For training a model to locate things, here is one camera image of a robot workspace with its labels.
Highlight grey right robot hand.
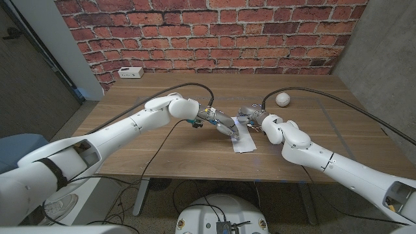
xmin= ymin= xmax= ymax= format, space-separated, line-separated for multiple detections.
xmin=237 ymin=105 xmax=260 ymax=124

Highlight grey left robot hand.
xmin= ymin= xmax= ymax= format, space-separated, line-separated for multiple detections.
xmin=212 ymin=109 xmax=241 ymax=142

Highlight white receipt paper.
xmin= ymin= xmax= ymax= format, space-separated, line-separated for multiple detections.
xmin=229 ymin=116 xmax=257 ymax=154

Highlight white baseball red stitching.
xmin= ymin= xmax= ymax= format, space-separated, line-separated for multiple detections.
xmin=275 ymin=92 xmax=291 ymax=108

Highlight white robot torso base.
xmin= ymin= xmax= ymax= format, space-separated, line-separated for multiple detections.
xmin=175 ymin=194 xmax=270 ymax=234

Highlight small grey electronics box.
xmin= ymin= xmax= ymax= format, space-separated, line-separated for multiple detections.
xmin=216 ymin=220 xmax=251 ymax=234

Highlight white power strip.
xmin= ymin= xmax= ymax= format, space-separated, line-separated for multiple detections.
xmin=117 ymin=66 xmax=145 ymax=79

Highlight grey metal table leg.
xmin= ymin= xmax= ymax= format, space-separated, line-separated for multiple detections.
xmin=297 ymin=183 xmax=319 ymax=226
xmin=132 ymin=177 xmax=151 ymax=217

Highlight white floor plate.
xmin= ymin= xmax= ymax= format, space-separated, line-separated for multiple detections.
xmin=55 ymin=175 xmax=122 ymax=227

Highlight white sneaker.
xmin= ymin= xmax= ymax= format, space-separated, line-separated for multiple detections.
xmin=42 ymin=194 xmax=79 ymax=226

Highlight dark grey door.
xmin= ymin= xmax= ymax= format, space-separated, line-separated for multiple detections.
xmin=0 ymin=6 xmax=82 ymax=140

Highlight blue chair seat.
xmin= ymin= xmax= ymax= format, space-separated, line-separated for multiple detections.
xmin=0 ymin=133 xmax=49 ymax=175

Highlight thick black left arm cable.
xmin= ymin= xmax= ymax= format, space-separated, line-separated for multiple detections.
xmin=86 ymin=82 xmax=215 ymax=135

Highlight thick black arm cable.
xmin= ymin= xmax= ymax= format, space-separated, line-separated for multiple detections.
xmin=86 ymin=82 xmax=215 ymax=135
xmin=261 ymin=86 xmax=416 ymax=146

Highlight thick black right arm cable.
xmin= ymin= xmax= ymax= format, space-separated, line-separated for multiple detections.
xmin=261 ymin=86 xmax=416 ymax=146

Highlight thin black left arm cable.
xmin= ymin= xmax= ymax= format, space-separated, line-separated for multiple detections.
xmin=42 ymin=118 xmax=192 ymax=227

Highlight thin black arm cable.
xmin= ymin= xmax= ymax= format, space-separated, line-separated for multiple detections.
xmin=42 ymin=118 xmax=192 ymax=227
xmin=300 ymin=164 xmax=410 ymax=227

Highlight red brick wall backdrop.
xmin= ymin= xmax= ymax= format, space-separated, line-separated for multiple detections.
xmin=53 ymin=0 xmax=370 ymax=92

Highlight black looped floor cable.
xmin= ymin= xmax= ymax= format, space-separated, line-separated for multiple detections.
xmin=171 ymin=179 xmax=228 ymax=224

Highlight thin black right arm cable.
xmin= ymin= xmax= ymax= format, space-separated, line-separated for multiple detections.
xmin=300 ymin=164 xmax=410 ymax=227

